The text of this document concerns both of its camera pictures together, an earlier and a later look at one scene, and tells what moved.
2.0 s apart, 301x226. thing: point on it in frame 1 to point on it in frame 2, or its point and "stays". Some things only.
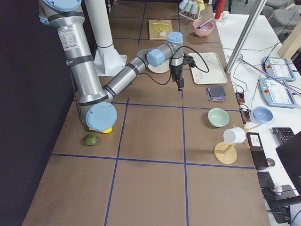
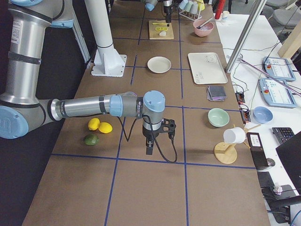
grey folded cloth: (216, 93) stays
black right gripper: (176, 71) to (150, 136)
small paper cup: (225, 14) stays
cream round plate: (161, 68) stays
